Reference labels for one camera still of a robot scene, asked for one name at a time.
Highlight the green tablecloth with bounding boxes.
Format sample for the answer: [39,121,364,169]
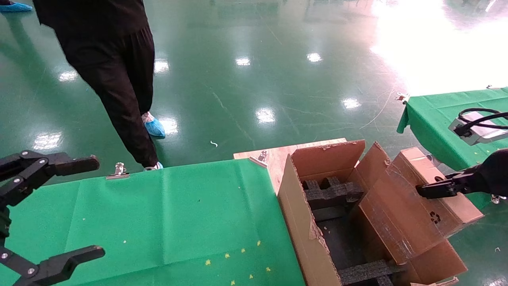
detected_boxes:
[397,87,508,210]
[0,159,306,286]

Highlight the large open cardboard carton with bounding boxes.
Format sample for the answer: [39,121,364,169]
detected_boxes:
[277,139,469,286]

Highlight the small brown cardboard box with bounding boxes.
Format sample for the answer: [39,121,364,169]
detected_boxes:
[353,147,485,265]

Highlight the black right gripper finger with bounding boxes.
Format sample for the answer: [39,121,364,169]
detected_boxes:
[416,169,483,199]

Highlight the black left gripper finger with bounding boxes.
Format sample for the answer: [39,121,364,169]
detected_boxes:
[0,150,100,208]
[0,245,106,286]

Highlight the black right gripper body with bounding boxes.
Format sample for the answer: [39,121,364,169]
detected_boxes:
[474,149,508,195]

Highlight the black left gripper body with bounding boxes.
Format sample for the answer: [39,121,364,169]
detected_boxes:
[0,207,10,241]

